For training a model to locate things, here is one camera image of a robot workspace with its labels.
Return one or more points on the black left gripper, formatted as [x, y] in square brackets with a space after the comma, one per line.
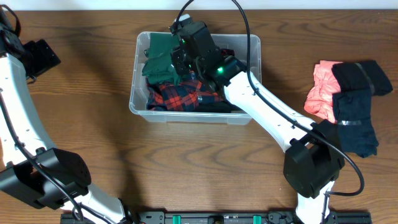
[43, 58]

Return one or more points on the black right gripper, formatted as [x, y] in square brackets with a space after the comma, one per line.
[180, 56]

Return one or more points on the dark green garment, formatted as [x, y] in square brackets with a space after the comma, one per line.
[159, 68]

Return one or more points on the red navy plaid shirt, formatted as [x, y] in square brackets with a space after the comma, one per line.
[184, 97]

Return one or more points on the black garment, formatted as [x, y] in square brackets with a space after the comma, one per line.
[364, 75]
[217, 107]

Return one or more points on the navy garment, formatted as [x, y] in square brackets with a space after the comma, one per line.
[352, 111]

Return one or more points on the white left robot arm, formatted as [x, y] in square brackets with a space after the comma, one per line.
[37, 172]

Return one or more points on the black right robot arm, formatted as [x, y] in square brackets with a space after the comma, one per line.
[312, 161]

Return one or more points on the salmon pink garment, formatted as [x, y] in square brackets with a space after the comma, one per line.
[319, 100]

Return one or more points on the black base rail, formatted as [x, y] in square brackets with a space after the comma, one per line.
[241, 218]

